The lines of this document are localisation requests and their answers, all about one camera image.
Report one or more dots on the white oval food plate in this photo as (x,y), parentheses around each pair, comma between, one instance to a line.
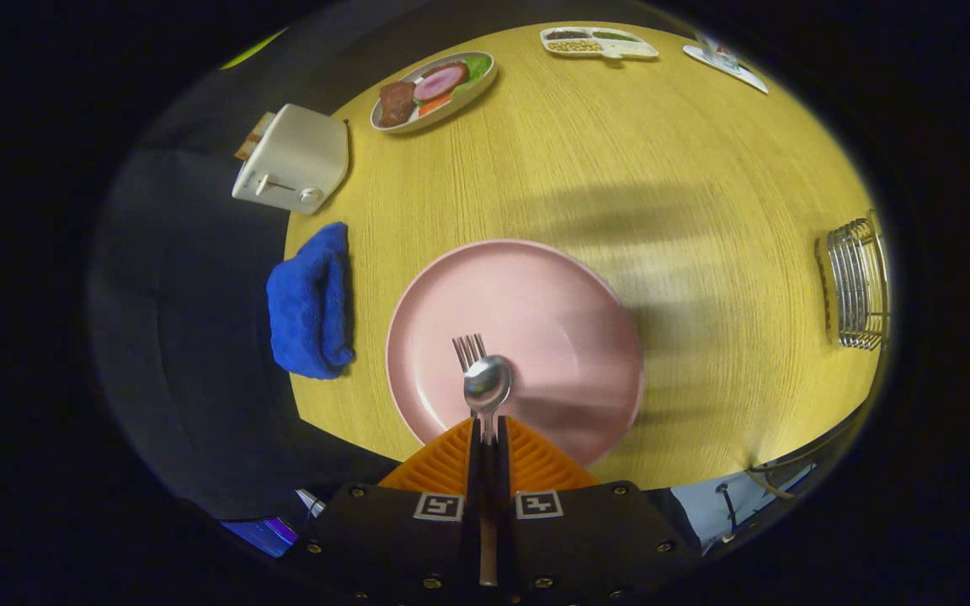
(477,91)

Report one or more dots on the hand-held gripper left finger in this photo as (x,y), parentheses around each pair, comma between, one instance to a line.
(473,471)

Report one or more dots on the purple glowing screen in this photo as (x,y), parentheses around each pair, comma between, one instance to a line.
(262,532)

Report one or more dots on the pink plate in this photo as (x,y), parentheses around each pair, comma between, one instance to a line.
(535,311)

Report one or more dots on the white divided tray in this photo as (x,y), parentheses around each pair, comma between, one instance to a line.
(632,49)

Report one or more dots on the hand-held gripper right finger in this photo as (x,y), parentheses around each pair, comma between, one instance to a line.
(503,471)

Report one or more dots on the toast slice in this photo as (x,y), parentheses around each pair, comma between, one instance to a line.
(253,139)

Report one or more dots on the pile of yellow beans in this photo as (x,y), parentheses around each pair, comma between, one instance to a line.
(575,46)

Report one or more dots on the white coaster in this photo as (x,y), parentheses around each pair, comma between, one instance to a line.
(746,76)

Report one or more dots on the pile of green beans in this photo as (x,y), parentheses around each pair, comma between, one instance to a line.
(615,36)

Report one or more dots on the pink ham slice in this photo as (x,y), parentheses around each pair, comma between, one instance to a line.
(440,82)

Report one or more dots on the white bottle with green label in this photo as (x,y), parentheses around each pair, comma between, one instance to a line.
(719,55)

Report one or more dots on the white toaster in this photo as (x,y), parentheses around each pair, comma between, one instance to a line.
(295,156)

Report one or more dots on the blue cloth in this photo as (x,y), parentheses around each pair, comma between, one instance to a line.
(308,303)

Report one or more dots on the red tomato slice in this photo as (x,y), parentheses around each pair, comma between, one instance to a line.
(433,105)

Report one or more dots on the green lettuce leaf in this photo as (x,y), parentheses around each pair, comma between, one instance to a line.
(478,66)

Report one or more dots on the pile of dark beans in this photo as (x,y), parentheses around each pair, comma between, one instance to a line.
(567,35)

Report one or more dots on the dark meat slice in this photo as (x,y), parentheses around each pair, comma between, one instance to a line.
(397,103)

